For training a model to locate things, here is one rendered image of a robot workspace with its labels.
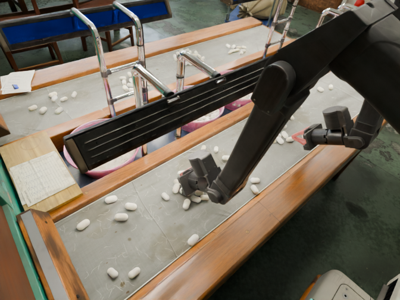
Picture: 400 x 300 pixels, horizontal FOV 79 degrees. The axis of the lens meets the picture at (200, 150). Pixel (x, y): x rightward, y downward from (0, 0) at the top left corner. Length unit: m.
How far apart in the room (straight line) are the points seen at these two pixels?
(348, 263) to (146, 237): 1.36
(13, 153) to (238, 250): 0.79
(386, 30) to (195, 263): 0.62
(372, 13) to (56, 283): 0.68
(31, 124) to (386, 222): 2.16
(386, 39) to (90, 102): 1.09
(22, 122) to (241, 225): 0.92
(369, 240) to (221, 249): 1.40
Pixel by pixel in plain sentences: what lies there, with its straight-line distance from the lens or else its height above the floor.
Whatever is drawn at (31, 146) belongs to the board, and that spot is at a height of 0.78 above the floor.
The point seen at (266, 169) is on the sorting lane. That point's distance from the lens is 0.96.
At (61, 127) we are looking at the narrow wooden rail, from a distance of 1.07.
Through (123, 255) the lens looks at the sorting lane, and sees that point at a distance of 0.76.
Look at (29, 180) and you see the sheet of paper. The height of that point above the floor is 0.78.
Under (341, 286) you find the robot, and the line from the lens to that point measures 1.42.
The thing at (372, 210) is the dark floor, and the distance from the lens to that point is 2.17.
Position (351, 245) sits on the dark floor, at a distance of 1.91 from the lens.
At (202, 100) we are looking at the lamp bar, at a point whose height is 1.08.
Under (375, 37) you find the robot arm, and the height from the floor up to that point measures 1.37.
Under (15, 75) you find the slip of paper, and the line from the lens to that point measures 1.43.
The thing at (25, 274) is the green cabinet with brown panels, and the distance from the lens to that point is 0.66.
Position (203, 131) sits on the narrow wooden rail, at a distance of 0.99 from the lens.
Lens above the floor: 1.45
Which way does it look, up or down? 48 degrees down
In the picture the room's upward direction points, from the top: 8 degrees clockwise
